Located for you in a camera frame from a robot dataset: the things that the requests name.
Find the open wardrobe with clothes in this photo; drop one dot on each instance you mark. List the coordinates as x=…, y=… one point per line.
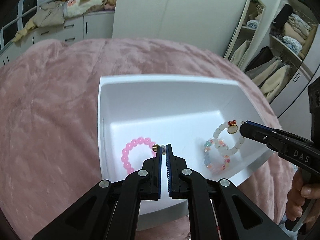
x=284, y=47

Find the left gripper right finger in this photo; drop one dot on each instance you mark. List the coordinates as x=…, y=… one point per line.
x=217, y=209

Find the standing mirror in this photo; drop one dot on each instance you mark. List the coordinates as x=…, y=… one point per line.
x=244, y=33

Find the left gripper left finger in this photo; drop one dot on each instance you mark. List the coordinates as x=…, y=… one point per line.
x=108, y=210

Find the pink fluffy blanket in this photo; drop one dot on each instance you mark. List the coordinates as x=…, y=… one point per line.
x=49, y=146

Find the person's right hand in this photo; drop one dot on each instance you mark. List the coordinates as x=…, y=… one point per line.
x=297, y=196

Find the white rectangular storage box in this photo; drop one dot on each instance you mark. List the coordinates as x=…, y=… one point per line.
x=136, y=111

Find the small clear crystal earring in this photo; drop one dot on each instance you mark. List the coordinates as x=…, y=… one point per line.
x=158, y=148

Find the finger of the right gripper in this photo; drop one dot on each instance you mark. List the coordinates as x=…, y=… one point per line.
x=275, y=139

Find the white low window cabinet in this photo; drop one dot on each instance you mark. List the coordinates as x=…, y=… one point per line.
x=89, y=26

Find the white curved wardrobe door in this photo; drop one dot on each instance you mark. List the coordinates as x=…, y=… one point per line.
x=206, y=24

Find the pile of clothes on cabinet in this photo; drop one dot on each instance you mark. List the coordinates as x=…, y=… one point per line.
x=55, y=13

